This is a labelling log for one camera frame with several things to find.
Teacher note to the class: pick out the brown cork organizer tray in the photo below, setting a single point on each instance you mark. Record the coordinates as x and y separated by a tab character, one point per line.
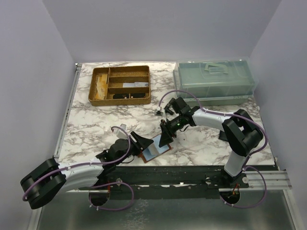
116	77

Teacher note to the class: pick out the gold card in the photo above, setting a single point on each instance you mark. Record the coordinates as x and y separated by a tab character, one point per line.
101	92
102	80

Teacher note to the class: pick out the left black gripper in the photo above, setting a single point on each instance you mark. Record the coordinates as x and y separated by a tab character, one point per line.
140	144

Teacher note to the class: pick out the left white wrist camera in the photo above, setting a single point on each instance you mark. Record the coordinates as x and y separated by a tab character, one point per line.
119	133

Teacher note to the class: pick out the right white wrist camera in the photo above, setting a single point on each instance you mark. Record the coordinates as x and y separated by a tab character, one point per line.
161	113

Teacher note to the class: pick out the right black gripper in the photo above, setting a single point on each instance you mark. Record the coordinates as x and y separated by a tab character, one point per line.
167	134

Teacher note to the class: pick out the white card in tray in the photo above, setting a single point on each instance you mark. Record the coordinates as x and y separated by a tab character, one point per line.
135	85

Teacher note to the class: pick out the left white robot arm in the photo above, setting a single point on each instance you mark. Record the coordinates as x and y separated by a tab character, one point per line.
50	178

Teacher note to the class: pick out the black item in tray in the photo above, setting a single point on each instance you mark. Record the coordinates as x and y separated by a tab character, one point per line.
129	95

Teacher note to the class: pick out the brown leather card holder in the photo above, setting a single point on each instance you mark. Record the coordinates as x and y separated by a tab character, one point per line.
156	151

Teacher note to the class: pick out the blue credit card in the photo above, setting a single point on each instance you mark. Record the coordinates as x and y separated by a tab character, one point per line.
156	151

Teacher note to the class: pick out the black snap wallet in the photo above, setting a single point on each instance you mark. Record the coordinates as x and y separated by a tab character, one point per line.
222	136

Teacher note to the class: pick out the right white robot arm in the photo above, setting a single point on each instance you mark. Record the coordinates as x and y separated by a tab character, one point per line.
241	132

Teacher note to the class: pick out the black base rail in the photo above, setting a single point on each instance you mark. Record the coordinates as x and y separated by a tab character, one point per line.
170	182

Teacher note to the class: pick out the clear lidded plastic box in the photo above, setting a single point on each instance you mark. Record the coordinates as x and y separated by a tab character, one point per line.
214	82

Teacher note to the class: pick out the black T-shaped pipe fitting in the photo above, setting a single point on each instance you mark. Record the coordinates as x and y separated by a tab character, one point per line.
168	110

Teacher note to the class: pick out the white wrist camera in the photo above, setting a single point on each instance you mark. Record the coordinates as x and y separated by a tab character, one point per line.
161	113
119	133

